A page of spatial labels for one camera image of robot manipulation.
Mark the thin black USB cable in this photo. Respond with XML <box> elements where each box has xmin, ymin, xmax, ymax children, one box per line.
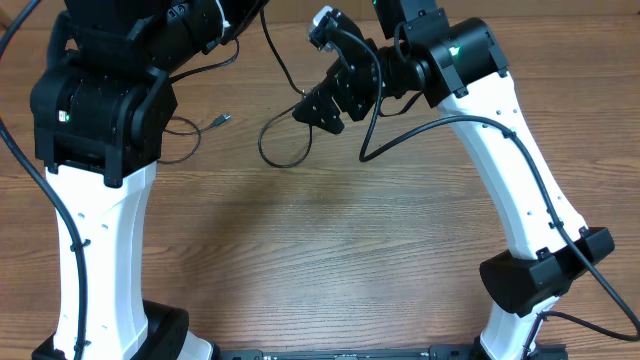
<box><xmin>257</xmin><ymin>7</ymin><xmax>315</xmax><ymax>169</ymax></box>

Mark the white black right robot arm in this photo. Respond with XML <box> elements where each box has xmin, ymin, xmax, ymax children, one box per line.
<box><xmin>293</xmin><ymin>1</ymin><xmax>614</xmax><ymax>359</ymax></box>

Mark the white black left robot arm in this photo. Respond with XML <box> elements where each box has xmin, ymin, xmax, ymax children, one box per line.
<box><xmin>30</xmin><ymin>0</ymin><xmax>263</xmax><ymax>359</ymax></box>

